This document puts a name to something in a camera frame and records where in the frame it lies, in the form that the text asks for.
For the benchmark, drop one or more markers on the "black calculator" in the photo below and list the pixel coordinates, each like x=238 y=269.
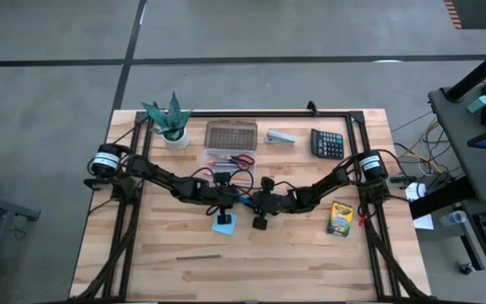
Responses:
x=327 y=144

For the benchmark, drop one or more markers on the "green plant in white pot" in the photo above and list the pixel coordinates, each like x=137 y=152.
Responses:
x=175 y=135

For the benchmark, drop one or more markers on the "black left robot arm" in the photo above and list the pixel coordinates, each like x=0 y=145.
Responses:
x=163 y=177

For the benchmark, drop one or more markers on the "clear case with brown lid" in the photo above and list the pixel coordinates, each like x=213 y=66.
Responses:
x=230 y=137

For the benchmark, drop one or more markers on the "blue sticky note pad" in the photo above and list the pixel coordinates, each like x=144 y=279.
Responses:
x=226 y=230

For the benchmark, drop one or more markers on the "yellow green crayon box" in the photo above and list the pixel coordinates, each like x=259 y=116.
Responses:
x=340 y=218

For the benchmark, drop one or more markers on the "white paper sheet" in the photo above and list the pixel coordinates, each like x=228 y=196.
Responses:
x=424 y=222

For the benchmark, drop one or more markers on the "black caster wheel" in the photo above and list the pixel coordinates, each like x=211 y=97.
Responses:
x=466 y=268

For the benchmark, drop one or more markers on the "black mat with orange edging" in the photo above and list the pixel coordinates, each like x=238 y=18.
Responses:
x=479 y=12

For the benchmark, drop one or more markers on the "blue eraser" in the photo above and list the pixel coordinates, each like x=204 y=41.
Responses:
x=246 y=201

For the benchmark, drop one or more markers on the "black aluminium table frame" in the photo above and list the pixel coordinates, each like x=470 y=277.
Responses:
x=247 y=114

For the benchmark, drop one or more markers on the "red clip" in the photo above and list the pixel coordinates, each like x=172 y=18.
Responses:
x=362 y=220

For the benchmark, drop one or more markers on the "grey stapler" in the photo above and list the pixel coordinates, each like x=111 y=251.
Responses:
x=280 y=137

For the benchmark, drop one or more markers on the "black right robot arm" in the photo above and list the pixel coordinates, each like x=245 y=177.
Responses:
x=331 y=181

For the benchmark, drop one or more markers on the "dark grey side desk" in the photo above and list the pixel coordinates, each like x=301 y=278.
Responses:
x=458 y=139

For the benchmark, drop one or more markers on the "black frame clamp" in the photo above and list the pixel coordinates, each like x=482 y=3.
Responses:
x=311 y=109

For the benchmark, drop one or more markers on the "black monitor pole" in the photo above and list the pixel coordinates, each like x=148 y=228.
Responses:
x=479 y=72

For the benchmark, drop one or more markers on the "red and blue pen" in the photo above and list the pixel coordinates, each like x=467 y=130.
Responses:
x=219 y=164

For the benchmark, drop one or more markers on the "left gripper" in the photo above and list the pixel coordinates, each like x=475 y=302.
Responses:
x=224 y=196

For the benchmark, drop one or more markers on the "clear water bottle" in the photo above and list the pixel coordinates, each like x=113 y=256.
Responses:
x=453 y=218

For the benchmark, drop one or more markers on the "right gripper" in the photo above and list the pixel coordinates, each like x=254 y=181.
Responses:
x=272 y=202

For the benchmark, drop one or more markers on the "teal block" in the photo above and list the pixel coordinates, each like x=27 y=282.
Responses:
x=478 y=104

